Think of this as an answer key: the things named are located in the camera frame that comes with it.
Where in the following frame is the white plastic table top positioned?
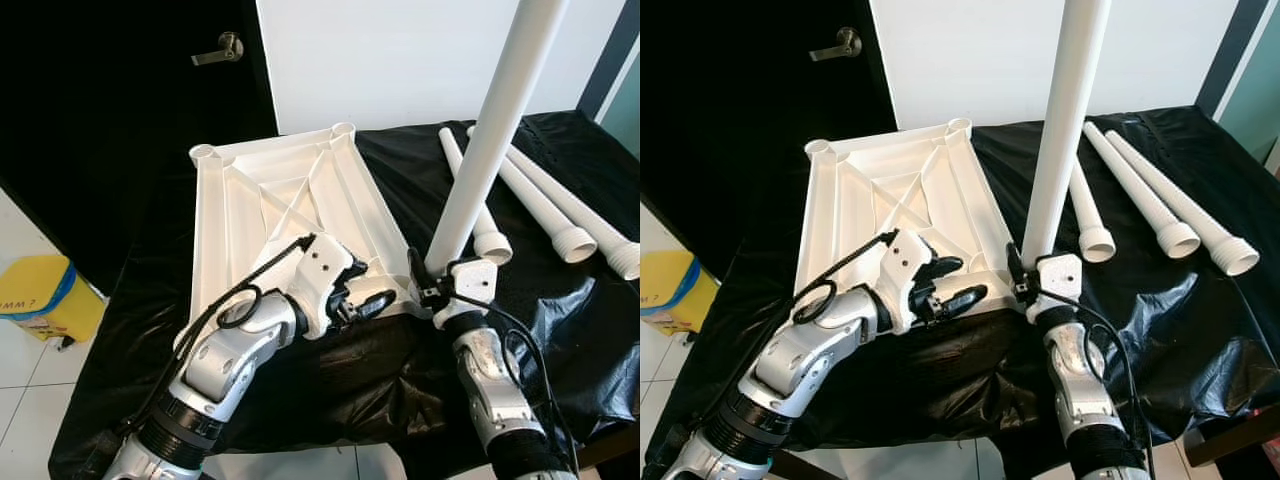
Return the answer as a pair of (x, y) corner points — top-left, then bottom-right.
(188, 122), (433, 323)
(793, 118), (1036, 319)

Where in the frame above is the black plastic table sheet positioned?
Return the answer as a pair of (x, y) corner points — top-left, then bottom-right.
(645, 105), (1280, 480)
(48, 110), (641, 480)

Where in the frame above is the yellow bin with blue band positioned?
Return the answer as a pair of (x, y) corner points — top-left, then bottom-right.
(640, 250), (721, 336)
(0, 255), (108, 346)

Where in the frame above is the dark wooden table leg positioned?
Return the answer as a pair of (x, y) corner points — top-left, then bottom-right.
(1185, 400), (1280, 469)

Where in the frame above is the black door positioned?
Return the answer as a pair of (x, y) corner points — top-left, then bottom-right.
(0, 0), (279, 299)
(640, 0), (896, 266)

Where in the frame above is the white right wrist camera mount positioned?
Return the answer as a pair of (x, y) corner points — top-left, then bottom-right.
(1033, 253), (1084, 321)
(447, 257), (498, 321)

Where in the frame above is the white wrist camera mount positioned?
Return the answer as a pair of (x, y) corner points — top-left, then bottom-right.
(1033, 253), (1084, 321)
(275, 232), (366, 341)
(868, 228), (936, 336)
(447, 257), (498, 321)

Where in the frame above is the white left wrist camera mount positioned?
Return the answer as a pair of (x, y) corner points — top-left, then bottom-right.
(868, 228), (936, 336)
(275, 232), (366, 341)

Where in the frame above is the metal door handle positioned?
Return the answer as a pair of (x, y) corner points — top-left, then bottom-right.
(192, 32), (245, 67)
(810, 26), (863, 63)

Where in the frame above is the dark grey frame post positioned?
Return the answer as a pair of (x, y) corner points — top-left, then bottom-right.
(577, 0), (641, 121)
(1195, 0), (1256, 116)

